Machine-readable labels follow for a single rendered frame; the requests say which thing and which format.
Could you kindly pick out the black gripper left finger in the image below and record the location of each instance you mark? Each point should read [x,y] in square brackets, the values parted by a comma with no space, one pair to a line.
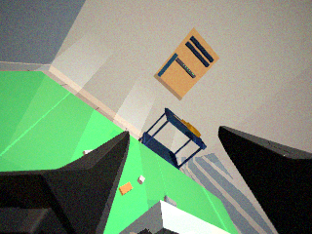
[80,193]

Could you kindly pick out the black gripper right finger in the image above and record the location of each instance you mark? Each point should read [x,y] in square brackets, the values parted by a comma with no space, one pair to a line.
[279,176]

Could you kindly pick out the grey rectangular block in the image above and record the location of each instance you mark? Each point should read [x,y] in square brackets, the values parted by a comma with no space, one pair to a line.
[170,201]

